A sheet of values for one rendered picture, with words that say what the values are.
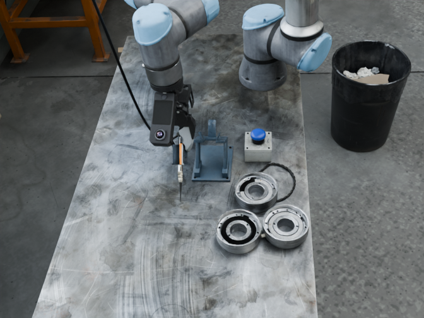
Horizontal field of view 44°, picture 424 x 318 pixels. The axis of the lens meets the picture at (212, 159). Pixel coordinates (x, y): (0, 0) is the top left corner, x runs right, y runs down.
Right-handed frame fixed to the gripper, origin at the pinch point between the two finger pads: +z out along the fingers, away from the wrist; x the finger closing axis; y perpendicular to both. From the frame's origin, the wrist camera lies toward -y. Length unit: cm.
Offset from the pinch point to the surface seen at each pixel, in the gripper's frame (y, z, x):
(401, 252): 40, 100, -66
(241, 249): -18.5, 12.3, -15.7
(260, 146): 12.9, 11.9, -16.9
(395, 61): 119, 67, -65
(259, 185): 0.7, 13.2, -17.8
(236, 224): -11.6, 12.8, -13.5
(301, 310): -30.3, 15.1, -29.3
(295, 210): -6.5, 13.0, -26.9
